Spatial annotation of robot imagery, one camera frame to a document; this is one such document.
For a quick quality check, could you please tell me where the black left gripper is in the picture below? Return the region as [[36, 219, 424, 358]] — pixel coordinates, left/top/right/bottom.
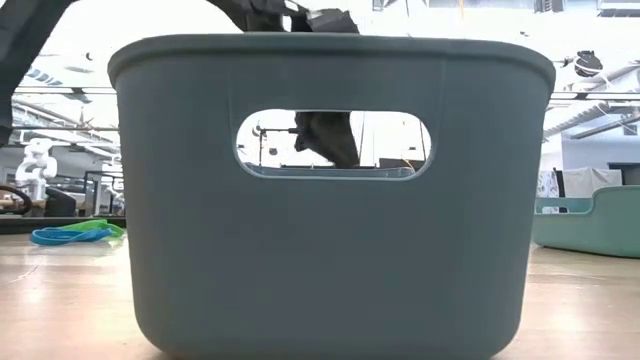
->
[[287, 0, 362, 170]]

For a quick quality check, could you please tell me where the green rubber band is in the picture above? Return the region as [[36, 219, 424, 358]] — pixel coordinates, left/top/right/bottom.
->
[[58, 218, 126, 240]]

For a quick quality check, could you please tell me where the blue rubber band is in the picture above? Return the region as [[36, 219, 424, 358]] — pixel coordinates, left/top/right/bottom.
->
[[29, 227, 114, 247]]

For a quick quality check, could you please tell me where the black computer case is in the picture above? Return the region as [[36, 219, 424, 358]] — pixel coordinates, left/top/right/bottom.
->
[[378, 157, 417, 175]]

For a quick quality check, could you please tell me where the dark teal plastic basket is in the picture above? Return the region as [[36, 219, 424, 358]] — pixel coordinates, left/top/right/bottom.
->
[[107, 33, 557, 360]]

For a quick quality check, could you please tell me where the white draped cloth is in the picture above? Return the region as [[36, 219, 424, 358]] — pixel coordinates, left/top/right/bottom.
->
[[562, 167, 625, 200]]

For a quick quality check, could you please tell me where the black seat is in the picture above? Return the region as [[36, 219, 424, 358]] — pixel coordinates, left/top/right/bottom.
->
[[43, 187, 78, 218]]

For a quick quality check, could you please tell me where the light teal plastic basket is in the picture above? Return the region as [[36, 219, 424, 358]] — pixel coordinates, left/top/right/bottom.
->
[[530, 185, 640, 260]]

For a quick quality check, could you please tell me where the black curved tube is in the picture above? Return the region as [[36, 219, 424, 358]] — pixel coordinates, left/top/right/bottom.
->
[[0, 183, 45, 217]]

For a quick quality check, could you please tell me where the black distant rig frame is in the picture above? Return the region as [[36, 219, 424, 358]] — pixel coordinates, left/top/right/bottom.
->
[[252, 125, 299, 169]]

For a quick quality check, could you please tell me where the black post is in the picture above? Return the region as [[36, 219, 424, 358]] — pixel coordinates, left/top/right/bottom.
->
[[552, 169, 567, 215]]

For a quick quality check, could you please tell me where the black metal cart frame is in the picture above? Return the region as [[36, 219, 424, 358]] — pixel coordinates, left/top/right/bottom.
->
[[82, 170, 126, 216]]

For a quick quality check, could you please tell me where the black dome camera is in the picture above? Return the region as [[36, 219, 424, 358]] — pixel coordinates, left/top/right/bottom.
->
[[573, 49, 605, 79]]

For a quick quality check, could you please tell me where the black metal table frame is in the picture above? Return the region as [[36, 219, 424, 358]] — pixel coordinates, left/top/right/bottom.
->
[[0, 215, 127, 236]]

